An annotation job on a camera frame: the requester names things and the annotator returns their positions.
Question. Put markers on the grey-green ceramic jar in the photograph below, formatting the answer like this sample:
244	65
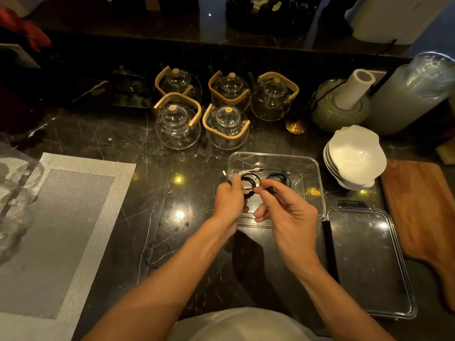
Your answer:
330	113

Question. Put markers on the gold spoon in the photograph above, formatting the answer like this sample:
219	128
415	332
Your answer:
295	127

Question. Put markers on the person's right forearm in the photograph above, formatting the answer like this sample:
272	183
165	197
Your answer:
337	305

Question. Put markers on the red cloth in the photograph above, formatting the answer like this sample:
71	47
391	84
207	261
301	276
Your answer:
28	31

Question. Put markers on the person's left forearm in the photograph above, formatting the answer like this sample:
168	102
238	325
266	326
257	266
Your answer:
170	284

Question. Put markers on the person's right thumb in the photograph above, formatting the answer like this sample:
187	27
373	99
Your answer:
267	198

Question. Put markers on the silver woven placemat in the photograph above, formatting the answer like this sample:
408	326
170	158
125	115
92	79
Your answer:
53	237

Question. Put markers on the wooden cutting board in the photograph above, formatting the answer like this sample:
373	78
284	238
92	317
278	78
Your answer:
419	213

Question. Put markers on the white paper roll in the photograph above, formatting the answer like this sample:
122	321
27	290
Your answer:
353	88

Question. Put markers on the sleeve of clear plastic cups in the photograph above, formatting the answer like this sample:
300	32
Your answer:
408	95

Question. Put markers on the black tray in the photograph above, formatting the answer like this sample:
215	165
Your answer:
121	90

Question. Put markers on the white appliance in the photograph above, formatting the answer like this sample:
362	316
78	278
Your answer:
394	17

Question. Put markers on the clear lid with black clasps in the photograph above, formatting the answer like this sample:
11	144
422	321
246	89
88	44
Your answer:
366	259

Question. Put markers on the person's left hand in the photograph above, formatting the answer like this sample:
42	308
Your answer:
225	209

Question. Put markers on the clear glass vessel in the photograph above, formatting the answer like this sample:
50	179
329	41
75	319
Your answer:
14	195

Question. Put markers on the person's white shirt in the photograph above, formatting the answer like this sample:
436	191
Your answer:
241	326

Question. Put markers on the yellowish sponge block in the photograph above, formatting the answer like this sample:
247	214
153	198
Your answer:
447	151

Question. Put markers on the person's left thumb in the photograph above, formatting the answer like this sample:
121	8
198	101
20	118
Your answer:
237	185

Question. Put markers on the person's right hand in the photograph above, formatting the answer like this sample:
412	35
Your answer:
295	227

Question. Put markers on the clear plastic container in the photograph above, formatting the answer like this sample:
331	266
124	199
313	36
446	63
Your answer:
305	173

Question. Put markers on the stack of white bowls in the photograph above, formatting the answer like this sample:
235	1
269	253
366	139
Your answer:
355	156

